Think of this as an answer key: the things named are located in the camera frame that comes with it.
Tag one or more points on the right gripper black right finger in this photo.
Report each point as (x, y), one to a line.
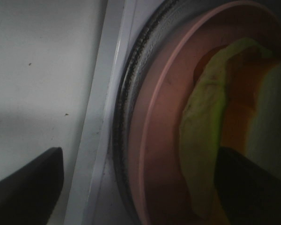
(249, 195)

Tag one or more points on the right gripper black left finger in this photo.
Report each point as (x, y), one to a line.
(29, 195)

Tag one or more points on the pink round plate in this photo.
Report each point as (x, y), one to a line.
(158, 188)

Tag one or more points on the sandwich with lettuce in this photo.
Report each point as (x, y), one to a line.
(236, 103)

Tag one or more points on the white microwave oven body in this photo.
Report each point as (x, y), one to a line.
(94, 198)

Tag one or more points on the glass microwave turntable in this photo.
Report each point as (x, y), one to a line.
(157, 28)

